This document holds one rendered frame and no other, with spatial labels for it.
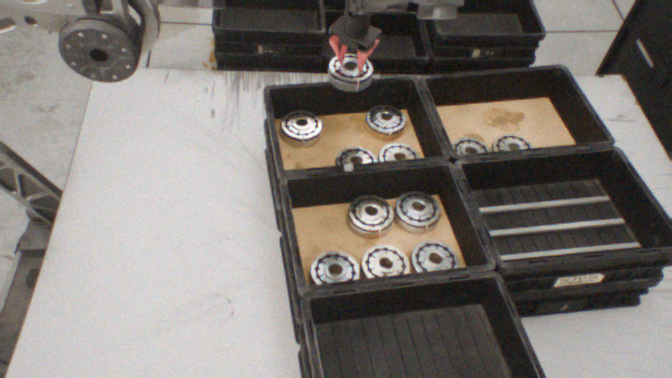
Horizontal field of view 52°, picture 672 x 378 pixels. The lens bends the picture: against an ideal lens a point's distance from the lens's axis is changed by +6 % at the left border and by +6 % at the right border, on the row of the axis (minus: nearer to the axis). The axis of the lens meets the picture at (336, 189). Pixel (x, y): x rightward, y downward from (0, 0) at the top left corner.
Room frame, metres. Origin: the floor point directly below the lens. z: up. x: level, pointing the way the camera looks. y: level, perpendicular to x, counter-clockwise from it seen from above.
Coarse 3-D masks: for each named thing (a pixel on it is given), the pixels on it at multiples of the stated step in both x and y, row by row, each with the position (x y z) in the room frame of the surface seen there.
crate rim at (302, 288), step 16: (288, 176) 0.94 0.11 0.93; (304, 176) 0.94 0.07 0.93; (320, 176) 0.95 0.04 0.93; (336, 176) 0.96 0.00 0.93; (288, 192) 0.89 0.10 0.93; (464, 192) 0.96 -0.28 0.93; (288, 208) 0.86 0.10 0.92; (464, 208) 0.91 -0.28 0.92; (288, 224) 0.81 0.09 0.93; (480, 240) 0.83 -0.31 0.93; (416, 272) 0.73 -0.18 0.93; (432, 272) 0.73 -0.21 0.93; (448, 272) 0.74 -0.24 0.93; (464, 272) 0.74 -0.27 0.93; (304, 288) 0.66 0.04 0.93; (320, 288) 0.67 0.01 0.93; (336, 288) 0.67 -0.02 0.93
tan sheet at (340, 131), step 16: (336, 128) 1.21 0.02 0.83; (352, 128) 1.22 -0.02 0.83; (288, 144) 1.13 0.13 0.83; (320, 144) 1.15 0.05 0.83; (336, 144) 1.15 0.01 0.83; (352, 144) 1.16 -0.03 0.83; (368, 144) 1.17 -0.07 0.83; (384, 144) 1.18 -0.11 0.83; (416, 144) 1.19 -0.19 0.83; (288, 160) 1.08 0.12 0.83; (304, 160) 1.09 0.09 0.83; (320, 160) 1.09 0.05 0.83
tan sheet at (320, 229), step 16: (304, 208) 0.94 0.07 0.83; (320, 208) 0.94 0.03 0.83; (336, 208) 0.95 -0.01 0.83; (304, 224) 0.89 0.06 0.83; (320, 224) 0.89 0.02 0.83; (336, 224) 0.90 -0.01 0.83; (448, 224) 0.94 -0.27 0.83; (304, 240) 0.84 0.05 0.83; (320, 240) 0.85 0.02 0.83; (336, 240) 0.86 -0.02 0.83; (352, 240) 0.86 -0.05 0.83; (368, 240) 0.87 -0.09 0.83; (384, 240) 0.87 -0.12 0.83; (400, 240) 0.88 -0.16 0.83; (416, 240) 0.88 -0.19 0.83; (448, 240) 0.90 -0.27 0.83; (304, 256) 0.80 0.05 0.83; (352, 256) 0.82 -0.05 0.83; (304, 272) 0.76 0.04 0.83
